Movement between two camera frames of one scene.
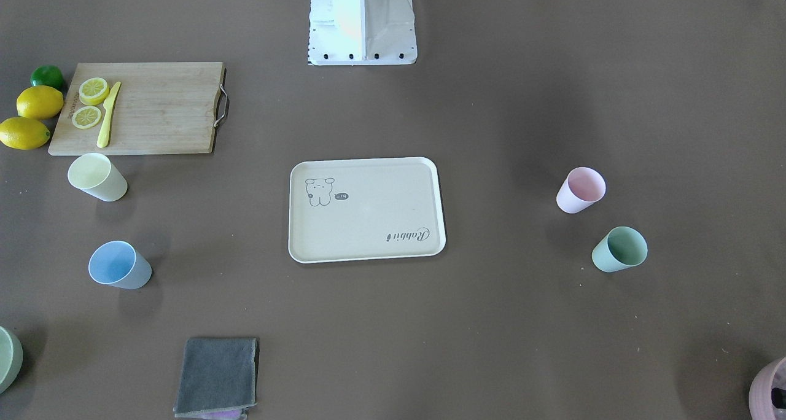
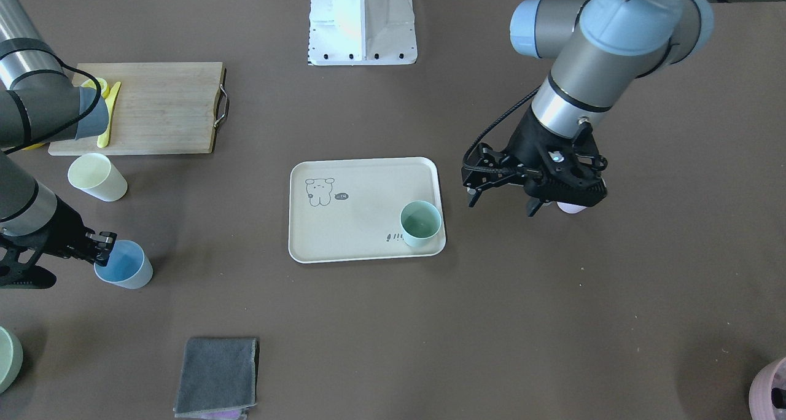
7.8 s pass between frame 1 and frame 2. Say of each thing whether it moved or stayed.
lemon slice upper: stayed
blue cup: stayed
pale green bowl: stayed
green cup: moved
